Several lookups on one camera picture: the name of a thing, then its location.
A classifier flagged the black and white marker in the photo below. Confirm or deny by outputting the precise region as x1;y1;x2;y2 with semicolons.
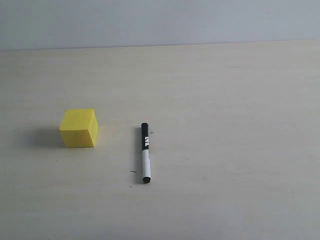
141;122;151;184

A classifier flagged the yellow foam cube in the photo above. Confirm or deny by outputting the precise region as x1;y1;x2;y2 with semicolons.
59;108;99;148

